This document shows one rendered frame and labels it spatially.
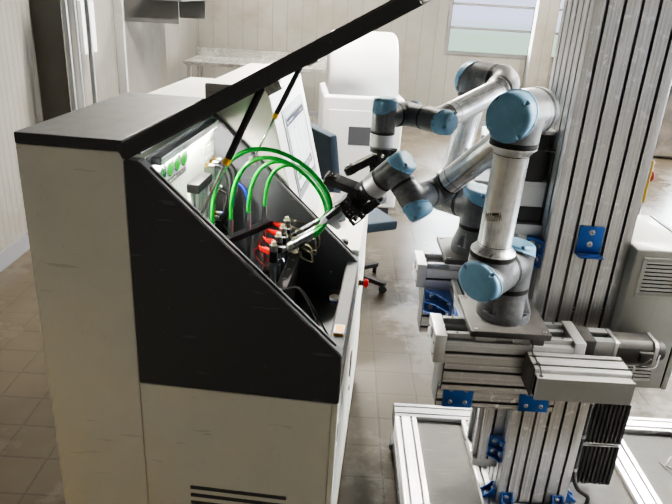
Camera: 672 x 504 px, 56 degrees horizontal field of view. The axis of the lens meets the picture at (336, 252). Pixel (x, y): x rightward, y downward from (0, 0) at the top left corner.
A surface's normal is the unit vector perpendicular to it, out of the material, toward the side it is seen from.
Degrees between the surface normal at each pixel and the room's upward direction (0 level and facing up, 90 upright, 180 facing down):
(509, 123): 83
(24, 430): 0
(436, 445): 0
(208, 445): 90
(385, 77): 72
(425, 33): 90
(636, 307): 90
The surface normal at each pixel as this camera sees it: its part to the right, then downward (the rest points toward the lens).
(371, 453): 0.06, -0.92
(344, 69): 0.07, 0.07
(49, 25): -0.02, 0.38
